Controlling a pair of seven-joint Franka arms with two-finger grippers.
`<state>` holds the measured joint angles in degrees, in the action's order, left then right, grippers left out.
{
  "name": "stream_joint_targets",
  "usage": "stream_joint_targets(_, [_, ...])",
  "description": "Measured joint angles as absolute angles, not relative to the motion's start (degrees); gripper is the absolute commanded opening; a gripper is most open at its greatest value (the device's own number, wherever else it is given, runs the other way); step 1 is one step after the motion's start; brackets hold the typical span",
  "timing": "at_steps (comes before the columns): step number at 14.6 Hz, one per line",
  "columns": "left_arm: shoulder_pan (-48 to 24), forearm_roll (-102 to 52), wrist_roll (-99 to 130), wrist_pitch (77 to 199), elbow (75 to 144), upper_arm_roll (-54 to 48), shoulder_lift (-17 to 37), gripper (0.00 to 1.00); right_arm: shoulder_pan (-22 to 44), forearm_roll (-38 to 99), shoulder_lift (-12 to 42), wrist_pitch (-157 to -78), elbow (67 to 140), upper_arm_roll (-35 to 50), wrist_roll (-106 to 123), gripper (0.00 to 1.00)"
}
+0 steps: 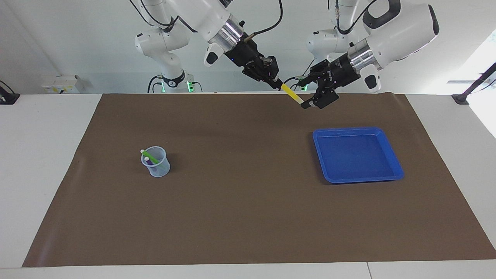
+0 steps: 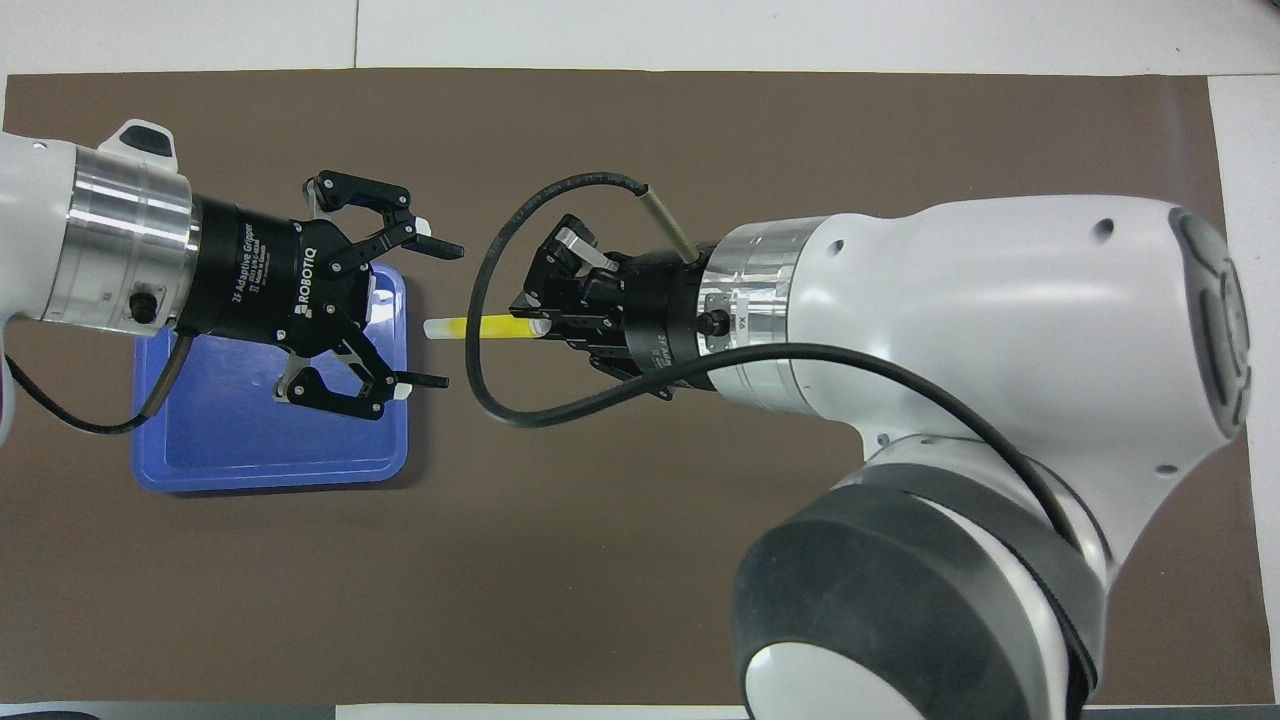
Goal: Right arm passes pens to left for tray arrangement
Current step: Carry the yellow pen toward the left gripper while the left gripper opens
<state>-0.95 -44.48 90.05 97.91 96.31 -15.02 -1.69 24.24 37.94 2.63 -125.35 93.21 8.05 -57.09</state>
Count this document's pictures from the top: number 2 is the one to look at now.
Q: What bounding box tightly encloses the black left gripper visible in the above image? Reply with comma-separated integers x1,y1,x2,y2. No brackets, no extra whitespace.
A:
180,172,464,421

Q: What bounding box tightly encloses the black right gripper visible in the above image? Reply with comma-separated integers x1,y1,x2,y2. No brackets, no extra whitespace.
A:
510,215,721,401

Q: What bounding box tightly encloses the yellow pen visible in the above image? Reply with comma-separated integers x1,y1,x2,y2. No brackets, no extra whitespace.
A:
424,313,551,343

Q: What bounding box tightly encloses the blue plastic tray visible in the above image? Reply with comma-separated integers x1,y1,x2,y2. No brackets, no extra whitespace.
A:
133,265,409,493

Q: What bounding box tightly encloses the brown table mat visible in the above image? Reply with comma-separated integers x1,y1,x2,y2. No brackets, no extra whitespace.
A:
0,68,1256,706

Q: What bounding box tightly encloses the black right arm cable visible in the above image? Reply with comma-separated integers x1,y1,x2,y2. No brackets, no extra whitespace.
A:
465,172,1086,551

